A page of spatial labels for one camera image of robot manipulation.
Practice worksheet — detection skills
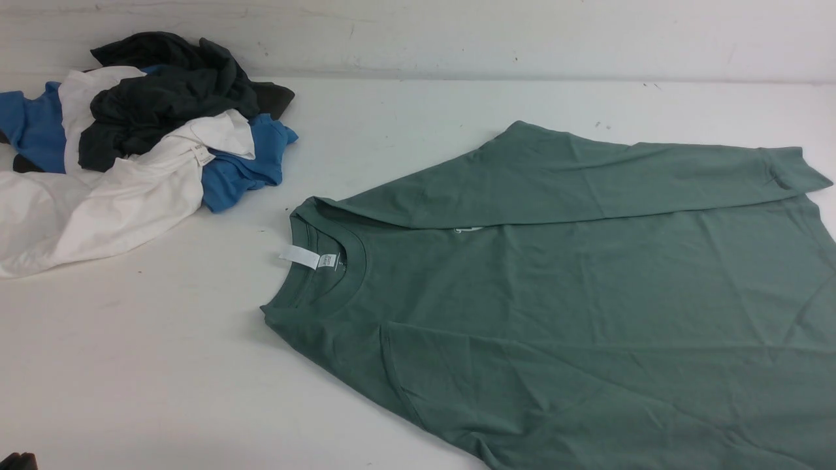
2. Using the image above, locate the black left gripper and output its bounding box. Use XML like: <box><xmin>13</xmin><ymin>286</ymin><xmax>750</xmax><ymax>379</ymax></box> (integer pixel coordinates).
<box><xmin>0</xmin><ymin>452</ymin><xmax>39</xmax><ymax>470</ymax></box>

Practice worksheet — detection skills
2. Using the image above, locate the green long-sleeved shirt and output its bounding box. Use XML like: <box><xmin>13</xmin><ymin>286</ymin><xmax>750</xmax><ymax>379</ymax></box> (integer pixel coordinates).
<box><xmin>262</xmin><ymin>121</ymin><xmax>835</xmax><ymax>469</ymax></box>

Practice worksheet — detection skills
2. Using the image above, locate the white shirt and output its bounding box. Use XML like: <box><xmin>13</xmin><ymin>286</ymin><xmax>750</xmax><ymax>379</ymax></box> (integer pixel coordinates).
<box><xmin>1</xmin><ymin>67</ymin><xmax>255</xmax><ymax>279</ymax></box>

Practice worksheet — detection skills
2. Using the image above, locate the blue shirt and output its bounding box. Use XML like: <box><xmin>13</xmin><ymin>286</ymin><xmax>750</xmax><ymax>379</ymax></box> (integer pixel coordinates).
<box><xmin>2</xmin><ymin>82</ymin><xmax>298</xmax><ymax>219</ymax></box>

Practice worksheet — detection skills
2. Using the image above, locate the dark grey shirt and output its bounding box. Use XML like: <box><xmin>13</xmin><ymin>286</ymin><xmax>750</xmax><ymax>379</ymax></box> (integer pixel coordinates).
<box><xmin>1</xmin><ymin>31</ymin><xmax>295</xmax><ymax>173</ymax></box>

